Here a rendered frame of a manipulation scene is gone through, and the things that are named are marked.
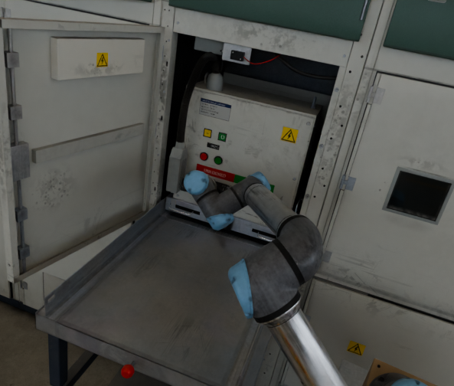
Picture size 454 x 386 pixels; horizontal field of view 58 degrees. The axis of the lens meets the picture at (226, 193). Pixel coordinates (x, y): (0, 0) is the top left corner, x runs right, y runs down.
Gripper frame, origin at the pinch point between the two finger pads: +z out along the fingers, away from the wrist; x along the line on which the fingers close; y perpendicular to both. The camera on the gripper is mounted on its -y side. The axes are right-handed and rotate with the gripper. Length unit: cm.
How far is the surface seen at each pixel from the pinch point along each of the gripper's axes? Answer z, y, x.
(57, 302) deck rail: -46, -23, -44
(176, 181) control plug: -6.3, -13.8, 0.0
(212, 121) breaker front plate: -7.9, -6.6, 25.4
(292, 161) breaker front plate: -4.6, 26.0, 18.9
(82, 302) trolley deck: -41, -18, -43
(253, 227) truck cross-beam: 9.5, 17.3, -8.3
